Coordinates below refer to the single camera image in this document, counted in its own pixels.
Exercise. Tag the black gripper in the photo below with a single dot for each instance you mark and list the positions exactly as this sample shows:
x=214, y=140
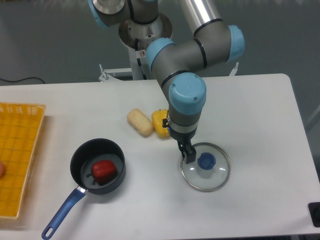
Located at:
x=183, y=136

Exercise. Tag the glass pot lid blue knob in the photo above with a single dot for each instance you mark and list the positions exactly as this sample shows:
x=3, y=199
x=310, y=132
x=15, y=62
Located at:
x=211, y=169

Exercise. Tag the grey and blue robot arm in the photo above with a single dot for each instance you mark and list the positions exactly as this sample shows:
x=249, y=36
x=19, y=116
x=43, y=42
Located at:
x=174, y=65

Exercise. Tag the yellow bell pepper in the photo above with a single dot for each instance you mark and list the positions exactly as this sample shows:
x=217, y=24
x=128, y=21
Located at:
x=157, y=119

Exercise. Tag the beige bread loaf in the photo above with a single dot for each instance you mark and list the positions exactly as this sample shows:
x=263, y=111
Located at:
x=140, y=122

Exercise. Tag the red bell pepper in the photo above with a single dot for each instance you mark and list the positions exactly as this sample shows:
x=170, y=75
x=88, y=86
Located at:
x=103, y=171

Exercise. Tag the black device at table edge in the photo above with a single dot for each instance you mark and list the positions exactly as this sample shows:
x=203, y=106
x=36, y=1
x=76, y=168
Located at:
x=314, y=210

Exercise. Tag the yellow wicker basket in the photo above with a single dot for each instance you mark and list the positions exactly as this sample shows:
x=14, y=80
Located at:
x=20, y=126

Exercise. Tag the dark saucepan with blue handle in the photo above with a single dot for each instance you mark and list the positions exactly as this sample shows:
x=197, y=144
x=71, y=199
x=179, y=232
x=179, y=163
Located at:
x=80, y=164

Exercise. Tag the white metal base frame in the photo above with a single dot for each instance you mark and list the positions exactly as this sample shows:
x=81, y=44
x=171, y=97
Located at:
x=121, y=74

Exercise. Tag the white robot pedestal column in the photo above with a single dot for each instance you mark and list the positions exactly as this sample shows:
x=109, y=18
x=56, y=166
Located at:
x=137, y=37

